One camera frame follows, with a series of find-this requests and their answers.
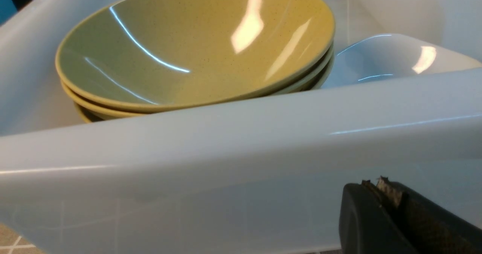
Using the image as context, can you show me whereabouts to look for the large white plastic tub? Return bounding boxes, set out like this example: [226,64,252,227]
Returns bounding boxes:
[1,0,481,254]

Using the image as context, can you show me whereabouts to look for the stacked yellow bowl in tub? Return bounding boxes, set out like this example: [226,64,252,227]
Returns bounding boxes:
[60,43,335,120]

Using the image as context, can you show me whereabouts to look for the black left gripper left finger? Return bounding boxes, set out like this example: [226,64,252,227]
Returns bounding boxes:
[339,183,418,254]

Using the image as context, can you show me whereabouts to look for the yellow noodle bowl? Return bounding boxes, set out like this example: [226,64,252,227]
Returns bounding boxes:
[55,0,336,115]

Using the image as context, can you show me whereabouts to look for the stacked white dishes in tub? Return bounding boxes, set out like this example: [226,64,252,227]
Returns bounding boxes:
[320,34,481,89]

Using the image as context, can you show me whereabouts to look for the grey tile pattern mat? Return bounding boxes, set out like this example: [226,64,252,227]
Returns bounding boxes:
[0,223,45,254]

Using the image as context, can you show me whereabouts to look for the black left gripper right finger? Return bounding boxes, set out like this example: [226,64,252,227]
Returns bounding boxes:
[377,177,482,254]

